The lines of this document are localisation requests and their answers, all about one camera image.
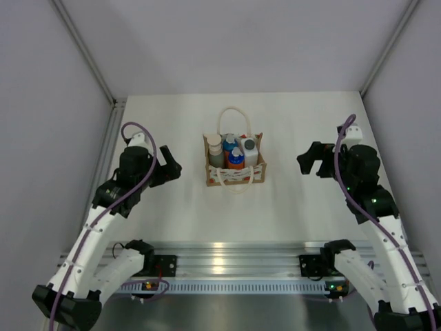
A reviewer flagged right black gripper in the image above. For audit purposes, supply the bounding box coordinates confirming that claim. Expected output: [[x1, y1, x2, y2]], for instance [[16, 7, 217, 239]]
[[296, 142, 356, 191]]

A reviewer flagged grey bottle beige cap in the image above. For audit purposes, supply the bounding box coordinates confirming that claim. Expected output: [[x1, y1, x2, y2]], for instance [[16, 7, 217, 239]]
[[205, 134, 225, 168]]

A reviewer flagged orange bottle blue cap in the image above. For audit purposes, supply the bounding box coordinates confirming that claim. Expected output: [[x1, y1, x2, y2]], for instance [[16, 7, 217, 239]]
[[227, 147, 245, 170], [223, 134, 238, 163]]

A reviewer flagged white bottle dark cap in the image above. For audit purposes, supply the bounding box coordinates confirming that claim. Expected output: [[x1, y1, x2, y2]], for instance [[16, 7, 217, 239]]
[[240, 138, 259, 168]]

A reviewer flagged watermelon print canvas bag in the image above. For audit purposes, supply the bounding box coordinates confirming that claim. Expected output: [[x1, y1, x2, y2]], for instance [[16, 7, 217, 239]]
[[203, 106, 267, 194]]

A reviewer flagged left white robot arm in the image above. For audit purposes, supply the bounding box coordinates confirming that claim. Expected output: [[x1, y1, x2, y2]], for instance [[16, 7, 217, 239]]
[[32, 144, 182, 330]]

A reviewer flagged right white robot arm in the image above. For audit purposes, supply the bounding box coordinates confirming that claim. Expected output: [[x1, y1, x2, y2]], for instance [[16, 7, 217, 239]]
[[297, 141, 440, 330]]

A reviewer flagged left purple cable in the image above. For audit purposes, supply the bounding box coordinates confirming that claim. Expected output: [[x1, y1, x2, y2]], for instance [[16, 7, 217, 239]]
[[47, 121, 158, 328]]

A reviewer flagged purple cable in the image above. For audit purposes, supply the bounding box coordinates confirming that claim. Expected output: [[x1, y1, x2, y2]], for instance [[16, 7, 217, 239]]
[[47, 121, 158, 328], [333, 114, 438, 331]]

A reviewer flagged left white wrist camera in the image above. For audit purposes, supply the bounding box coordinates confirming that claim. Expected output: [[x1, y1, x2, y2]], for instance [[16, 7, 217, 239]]
[[127, 132, 153, 154]]

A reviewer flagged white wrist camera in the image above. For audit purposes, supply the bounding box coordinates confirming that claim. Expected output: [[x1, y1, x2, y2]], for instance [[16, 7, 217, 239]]
[[342, 123, 363, 144], [127, 132, 153, 154]]

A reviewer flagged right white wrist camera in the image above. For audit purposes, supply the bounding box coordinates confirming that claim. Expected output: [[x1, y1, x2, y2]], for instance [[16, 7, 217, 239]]
[[342, 123, 363, 144]]

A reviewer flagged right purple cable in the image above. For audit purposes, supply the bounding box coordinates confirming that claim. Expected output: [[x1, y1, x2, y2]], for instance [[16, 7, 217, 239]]
[[333, 114, 438, 331]]

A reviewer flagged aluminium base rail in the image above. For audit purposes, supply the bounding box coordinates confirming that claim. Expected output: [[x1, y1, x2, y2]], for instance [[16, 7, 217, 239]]
[[54, 241, 431, 296]]

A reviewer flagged left aluminium frame post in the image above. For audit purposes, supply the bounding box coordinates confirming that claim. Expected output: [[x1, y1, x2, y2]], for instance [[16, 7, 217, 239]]
[[48, 0, 115, 106]]

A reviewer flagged aluminium frame post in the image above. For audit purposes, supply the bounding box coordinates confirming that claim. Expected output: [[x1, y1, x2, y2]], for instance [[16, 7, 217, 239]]
[[359, 0, 422, 99], [48, 0, 115, 106]]

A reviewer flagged right aluminium frame post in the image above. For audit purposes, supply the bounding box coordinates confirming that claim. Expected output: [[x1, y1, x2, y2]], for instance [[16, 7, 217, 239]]
[[359, 0, 422, 99]]

